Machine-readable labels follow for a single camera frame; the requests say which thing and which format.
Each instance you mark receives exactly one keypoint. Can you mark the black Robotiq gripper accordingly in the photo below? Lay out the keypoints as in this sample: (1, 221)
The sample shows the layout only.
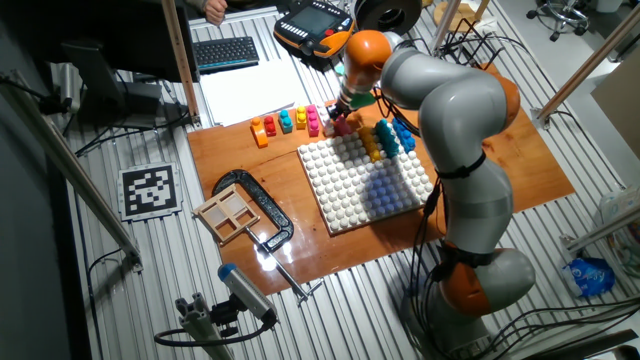
(342, 107)

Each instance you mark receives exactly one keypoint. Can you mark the pink four-stud block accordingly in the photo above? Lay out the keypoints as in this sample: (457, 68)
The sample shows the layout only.
(342, 126)

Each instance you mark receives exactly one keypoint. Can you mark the yellow four-stud block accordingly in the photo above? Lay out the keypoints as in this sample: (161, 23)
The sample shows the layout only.
(370, 145)

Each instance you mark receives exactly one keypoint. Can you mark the blue four-stud block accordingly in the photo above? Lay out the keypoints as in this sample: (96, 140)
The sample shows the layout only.
(404, 135)

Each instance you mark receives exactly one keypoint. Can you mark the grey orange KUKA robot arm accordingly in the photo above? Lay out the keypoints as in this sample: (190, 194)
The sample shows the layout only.
(460, 110)

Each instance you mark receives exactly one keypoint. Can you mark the person's bare hand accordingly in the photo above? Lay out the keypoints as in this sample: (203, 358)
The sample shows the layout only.
(216, 11)

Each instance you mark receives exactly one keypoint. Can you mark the white flat four-stud block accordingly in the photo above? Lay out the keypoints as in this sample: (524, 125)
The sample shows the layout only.
(325, 122)

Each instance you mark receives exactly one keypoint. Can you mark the magenta three-stud block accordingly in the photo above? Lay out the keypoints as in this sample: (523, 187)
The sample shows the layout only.
(313, 122)

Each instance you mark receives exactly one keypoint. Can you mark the yellow two-stud block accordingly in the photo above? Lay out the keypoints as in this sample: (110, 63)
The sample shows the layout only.
(301, 119)

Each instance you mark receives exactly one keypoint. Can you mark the small teal plastic piece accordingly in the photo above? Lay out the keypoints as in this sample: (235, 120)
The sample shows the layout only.
(339, 69)

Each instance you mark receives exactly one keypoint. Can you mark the teal two-stud block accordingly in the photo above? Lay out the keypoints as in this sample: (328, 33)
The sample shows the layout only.
(286, 122)

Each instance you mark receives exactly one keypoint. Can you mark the red two-stud block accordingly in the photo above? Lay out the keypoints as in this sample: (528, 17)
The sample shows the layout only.
(270, 127)

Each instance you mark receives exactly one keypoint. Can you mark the white studded baseplate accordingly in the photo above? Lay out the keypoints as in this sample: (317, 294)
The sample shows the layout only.
(362, 182)

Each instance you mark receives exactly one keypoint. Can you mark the orange sloped one-stud block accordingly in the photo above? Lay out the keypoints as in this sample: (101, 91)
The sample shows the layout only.
(259, 135)

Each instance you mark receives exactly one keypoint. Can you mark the stack of white papers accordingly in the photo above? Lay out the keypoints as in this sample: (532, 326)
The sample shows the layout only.
(250, 92)

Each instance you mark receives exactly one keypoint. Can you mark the orange black teach pendant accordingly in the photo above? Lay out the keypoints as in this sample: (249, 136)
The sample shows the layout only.
(312, 25)

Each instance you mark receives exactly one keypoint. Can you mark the varnished wooden board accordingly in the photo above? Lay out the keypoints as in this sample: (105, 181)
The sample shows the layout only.
(280, 210)

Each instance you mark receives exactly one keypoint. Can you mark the black metal C-clamp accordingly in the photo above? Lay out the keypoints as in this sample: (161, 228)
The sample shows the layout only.
(270, 205)

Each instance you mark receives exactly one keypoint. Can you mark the black filament spool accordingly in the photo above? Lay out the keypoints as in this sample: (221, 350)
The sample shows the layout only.
(387, 15)

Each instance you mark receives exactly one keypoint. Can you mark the black computer keyboard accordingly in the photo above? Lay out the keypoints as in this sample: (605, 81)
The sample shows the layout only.
(225, 52)

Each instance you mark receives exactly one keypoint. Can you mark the black white fiducial marker plate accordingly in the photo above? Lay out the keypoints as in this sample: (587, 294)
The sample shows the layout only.
(149, 191)

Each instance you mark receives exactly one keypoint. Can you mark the black computer monitor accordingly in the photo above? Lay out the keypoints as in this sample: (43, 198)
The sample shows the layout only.
(125, 35)

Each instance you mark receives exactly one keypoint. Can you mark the black monitor stand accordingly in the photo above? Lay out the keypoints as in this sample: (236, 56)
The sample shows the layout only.
(100, 85)

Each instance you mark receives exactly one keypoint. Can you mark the black office chair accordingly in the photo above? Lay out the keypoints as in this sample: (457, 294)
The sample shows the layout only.
(565, 15)

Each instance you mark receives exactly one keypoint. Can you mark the brown cardboard sheet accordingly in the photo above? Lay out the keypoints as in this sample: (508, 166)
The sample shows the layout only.
(620, 105)

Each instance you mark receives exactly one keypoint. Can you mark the short aluminium extrusion bar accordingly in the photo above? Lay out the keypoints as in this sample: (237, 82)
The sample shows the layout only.
(605, 229)

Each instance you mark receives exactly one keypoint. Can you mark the blue plastic bag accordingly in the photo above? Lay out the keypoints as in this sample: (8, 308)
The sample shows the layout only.
(589, 276)

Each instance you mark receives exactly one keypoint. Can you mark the clear plastic bag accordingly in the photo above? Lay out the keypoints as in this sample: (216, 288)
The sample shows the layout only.
(622, 210)

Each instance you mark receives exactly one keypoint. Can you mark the green gripper mount adapter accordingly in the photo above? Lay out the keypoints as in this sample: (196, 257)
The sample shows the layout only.
(362, 100)

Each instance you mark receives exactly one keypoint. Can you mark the small wooden window frame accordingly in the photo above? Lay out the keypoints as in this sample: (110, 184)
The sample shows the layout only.
(226, 214)

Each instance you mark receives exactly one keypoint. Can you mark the upright wooden post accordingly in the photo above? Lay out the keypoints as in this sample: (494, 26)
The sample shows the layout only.
(181, 65)

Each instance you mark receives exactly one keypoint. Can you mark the grey camera with blue end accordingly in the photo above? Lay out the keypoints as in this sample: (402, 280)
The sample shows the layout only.
(245, 292)

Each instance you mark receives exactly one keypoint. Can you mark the aluminium extrusion camera post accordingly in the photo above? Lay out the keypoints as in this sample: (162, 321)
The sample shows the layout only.
(200, 325)

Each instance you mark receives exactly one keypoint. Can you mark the slanted wooden frame beam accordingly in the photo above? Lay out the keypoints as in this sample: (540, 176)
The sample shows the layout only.
(590, 62)

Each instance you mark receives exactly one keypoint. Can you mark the long aluminium frame beam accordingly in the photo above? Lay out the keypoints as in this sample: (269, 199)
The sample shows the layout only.
(70, 170)

